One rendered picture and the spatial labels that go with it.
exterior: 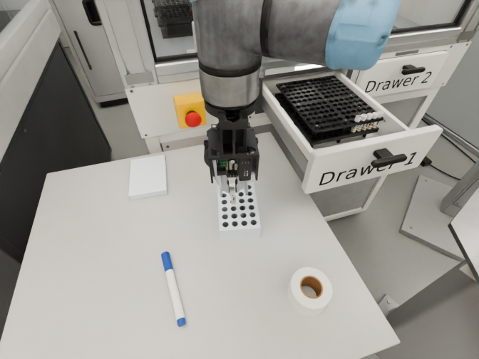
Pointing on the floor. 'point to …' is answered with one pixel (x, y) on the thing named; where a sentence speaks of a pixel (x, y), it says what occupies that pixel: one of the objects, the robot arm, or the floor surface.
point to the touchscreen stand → (438, 211)
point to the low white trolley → (183, 271)
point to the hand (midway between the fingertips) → (232, 184)
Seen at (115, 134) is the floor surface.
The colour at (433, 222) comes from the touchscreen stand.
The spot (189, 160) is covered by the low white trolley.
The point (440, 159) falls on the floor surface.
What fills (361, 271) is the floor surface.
